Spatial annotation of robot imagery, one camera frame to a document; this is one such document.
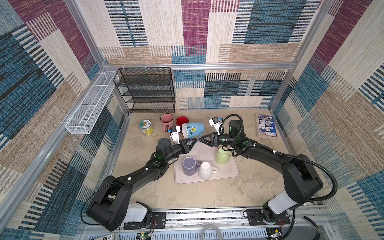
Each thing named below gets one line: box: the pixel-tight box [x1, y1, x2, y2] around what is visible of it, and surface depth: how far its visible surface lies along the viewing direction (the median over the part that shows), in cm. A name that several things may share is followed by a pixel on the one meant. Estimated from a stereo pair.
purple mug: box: [182, 156, 202, 176], surface depth 86 cm
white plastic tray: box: [174, 142, 240, 184], surface depth 89 cm
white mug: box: [198, 161, 218, 181], surface depth 83 cm
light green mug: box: [215, 145, 233, 165], surface depth 90 cm
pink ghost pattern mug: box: [160, 113, 174, 133], surface depth 104 cm
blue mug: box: [181, 122, 205, 143], surface depth 77 cm
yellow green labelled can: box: [139, 119, 154, 137], surface depth 104 cm
